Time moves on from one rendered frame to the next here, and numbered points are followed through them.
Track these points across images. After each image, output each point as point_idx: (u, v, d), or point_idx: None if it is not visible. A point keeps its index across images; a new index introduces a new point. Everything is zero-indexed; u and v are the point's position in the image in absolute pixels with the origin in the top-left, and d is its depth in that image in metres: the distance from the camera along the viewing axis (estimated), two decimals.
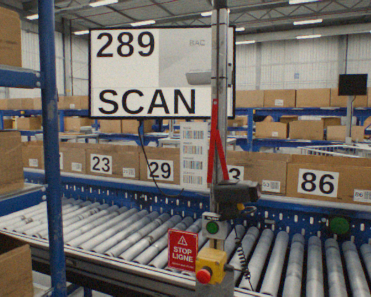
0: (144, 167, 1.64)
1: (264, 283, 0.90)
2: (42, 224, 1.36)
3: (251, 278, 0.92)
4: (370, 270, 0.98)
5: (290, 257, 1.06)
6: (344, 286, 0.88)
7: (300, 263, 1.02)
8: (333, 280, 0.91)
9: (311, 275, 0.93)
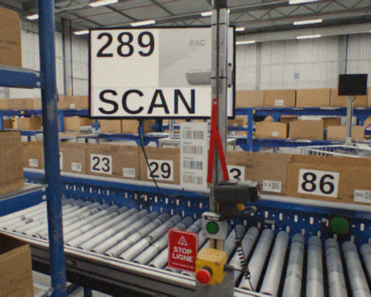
0: (144, 167, 1.64)
1: (264, 283, 0.90)
2: (42, 224, 1.36)
3: (251, 278, 0.92)
4: (370, 270, 0.98)
5: (290, 257, 1.06)
6: (344, 286, 0.88)
7: (300, 263, 1.02)
8: (333, 280, 0.91)
9: (311, 275, 0.93)
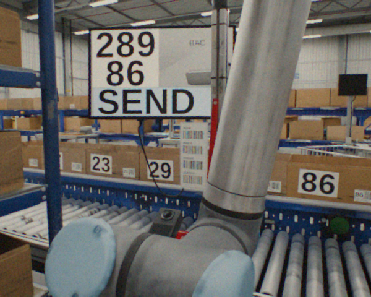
0: (144, 167, 1.64)
1: (264, 283, 0.90)
2: (42, 224, 1.36)
3: None
4: (370, 270, 0.98)
5: (290, 257, 1.06)
6: (344, 286, 0.88)
7: (300, 263, 1.02)
8: (333, 280, 0.91)
9: (311, 275, 0.93)
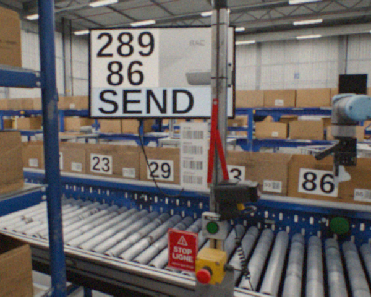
0: (144, 167, 1.64)
1: (264, 283, 0.90)
2: (42, 224, 1.36)
3: (251, 278, 0.92)
4: (370, 270, 0.98)
5: (290, 257, 1.06)
6: (344, 286, 0.88)
7: (300, 263, 1.02)
8: (333, 280, 0.91)
9: (311, 275, 0.93)
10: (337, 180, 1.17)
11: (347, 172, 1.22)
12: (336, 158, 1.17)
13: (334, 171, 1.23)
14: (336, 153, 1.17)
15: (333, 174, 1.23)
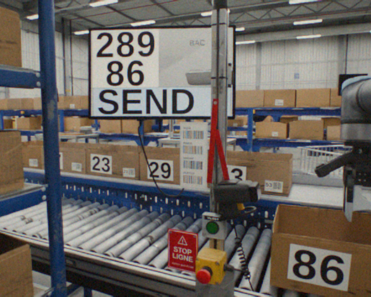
0: (144, 167, 1.64)
1: (264, 283, 0.90)
2: (42, 224, 1.36)
3: (251, 278, 0.92)
4: None
5: None
6: None
7: None
8: None
9: None
10: (350, 209, 0.75)
11: (364, 198, 0.80)
12: (348, 174, 0.76)
13: (344, 195, 0.81)
14: (349, 167, 0.76)
15: (344, 200, 0.81)
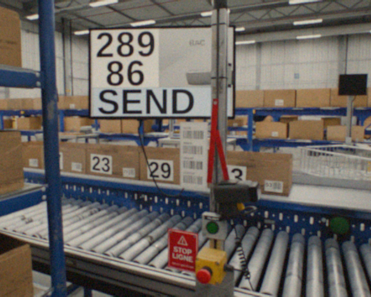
0: (144, 167, 1.64)
1: (264, 283, 0.90)
2: (42, 224, 1.36)
3: (251, 278, 0.92)
4: None
5: None
6: None
7: (288, 263, 1.04)
8: None
9: (315, 275, 0.93)
10: None
11: None
12: None
13: None
14: None
15: None
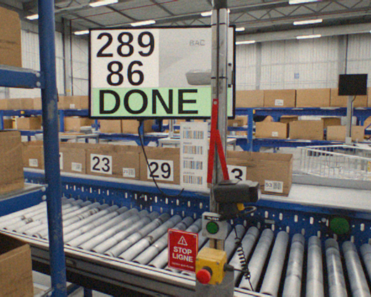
0: (144, 167, 1.64)
1: (264, 283, 0.90)
2: (42, 224, 1.36)
3: (251, 278, 0.92)
4: None
5: (290, 258, 1.06)
6: (346, 290, 0.88)
7: (299, 262, 1.02)
8: (337, 280, 0.90)
9: None
10: None
11: None
12: None
13: None
14: None
15: None
